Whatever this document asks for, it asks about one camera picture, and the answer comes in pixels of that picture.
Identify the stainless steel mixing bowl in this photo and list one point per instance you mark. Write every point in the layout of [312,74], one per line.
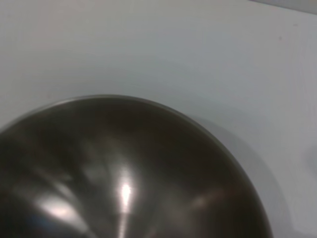
[123,161]

